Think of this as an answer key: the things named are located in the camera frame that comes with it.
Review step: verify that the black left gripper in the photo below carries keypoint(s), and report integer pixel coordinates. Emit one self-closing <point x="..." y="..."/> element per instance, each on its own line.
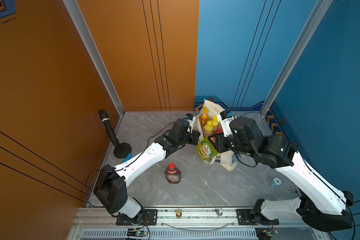
<point x="195" y="135"/>

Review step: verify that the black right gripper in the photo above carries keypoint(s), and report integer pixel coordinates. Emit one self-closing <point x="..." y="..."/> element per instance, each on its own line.
<point x="220" y="139"/>

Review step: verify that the orange bottle yellow cap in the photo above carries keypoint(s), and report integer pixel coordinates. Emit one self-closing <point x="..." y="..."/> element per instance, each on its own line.
<point x="215" y="123"/>
<point x="208" y="129"/>

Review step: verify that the green soap bottle red cap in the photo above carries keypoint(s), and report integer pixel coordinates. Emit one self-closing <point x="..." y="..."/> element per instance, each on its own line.
<point x="205" y="150"/>

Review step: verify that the large orange dish soap bottle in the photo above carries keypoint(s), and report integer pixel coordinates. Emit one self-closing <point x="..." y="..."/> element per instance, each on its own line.
<point x="203" y="118"/>

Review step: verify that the starry night canvas tote bag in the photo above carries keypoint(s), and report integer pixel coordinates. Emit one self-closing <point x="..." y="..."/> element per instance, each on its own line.
<point x="225" y="159"/>

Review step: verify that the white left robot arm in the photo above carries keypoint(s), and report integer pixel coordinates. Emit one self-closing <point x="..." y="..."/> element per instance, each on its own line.
<point x="112" y="182"/>

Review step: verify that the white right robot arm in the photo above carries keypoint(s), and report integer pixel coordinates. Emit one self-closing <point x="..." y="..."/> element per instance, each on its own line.
<point x="320" y="206"/>

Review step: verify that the blue pen on table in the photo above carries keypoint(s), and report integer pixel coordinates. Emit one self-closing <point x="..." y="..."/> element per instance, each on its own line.
<point x="128" y="157"/>

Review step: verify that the black microphone on stand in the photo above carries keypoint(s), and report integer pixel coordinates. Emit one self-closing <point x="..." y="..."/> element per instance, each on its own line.
<point x="121" y="150"/>

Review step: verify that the small blue white tape roll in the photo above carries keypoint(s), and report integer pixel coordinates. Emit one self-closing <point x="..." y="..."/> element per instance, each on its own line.
<point x="275" y="183"/>

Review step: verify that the circuit board right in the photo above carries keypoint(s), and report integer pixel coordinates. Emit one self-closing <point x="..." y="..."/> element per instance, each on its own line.
<point x="263" y="234"/>

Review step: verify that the green circuit board left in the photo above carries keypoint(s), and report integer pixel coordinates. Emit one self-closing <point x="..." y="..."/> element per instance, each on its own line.
<point x="137" y="233"/>

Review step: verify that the silver knob on rail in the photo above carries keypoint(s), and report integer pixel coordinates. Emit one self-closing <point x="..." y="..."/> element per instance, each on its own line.
<point x="219" y="212"/>

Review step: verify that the brass knob on rail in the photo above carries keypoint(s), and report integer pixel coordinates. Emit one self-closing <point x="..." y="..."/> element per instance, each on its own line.
<point x="178" y="213"/>

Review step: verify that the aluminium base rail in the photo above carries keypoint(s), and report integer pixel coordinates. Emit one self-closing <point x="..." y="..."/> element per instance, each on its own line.
<point x="196" y="223"/>

